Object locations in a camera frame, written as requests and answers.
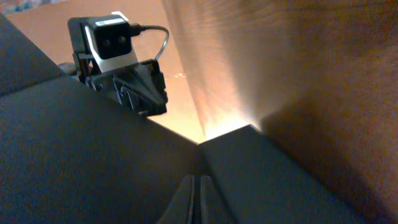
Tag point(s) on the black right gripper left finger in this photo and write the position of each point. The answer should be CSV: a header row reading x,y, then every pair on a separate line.
x,y
180,208

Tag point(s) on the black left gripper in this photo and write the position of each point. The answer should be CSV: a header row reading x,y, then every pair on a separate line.
x,y
141,86

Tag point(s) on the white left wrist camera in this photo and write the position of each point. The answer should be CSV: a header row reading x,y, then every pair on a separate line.
x,y
110,41

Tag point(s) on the black storage box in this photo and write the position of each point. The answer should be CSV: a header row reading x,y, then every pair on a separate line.
x,y
69,155

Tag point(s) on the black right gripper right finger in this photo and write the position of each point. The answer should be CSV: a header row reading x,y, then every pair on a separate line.
x,y
212,208

